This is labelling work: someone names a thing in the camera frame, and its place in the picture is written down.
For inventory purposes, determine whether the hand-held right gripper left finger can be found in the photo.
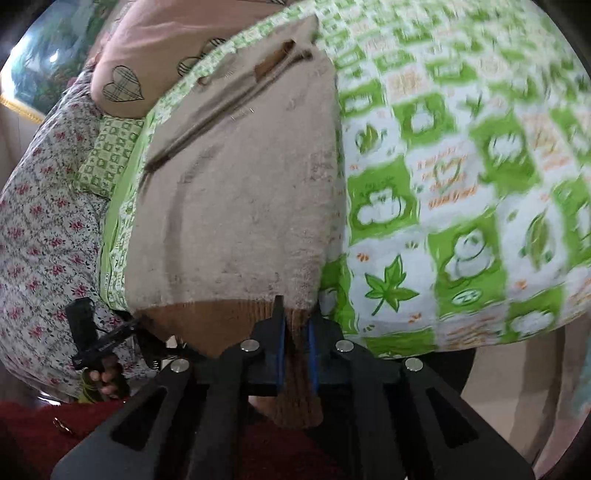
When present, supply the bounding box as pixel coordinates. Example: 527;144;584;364
50;295;288;480

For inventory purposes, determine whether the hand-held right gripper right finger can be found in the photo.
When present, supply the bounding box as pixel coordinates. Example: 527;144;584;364
307;314;536;480

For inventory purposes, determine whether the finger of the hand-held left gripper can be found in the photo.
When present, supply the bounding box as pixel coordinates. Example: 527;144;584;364
131;316;206;371

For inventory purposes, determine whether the beige knitted sweater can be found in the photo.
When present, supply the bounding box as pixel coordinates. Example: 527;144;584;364
126;14;348;430

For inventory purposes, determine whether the person's left hand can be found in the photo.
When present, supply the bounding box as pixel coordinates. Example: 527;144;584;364
82;361;131;401

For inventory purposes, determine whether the floral quilt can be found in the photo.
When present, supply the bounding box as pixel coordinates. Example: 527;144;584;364
0;69;153;401

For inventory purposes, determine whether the green printed pillow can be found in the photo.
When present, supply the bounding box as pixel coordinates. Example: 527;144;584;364
76;114;146;199

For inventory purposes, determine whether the green printed bed sheet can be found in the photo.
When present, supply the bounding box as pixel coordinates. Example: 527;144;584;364
99;0;591;360

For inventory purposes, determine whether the pink heart print quilt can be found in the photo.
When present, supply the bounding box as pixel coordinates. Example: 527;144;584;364
90;0;289;118

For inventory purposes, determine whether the gold framed wall picture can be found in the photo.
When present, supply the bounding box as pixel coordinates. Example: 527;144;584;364
0;7;109;124

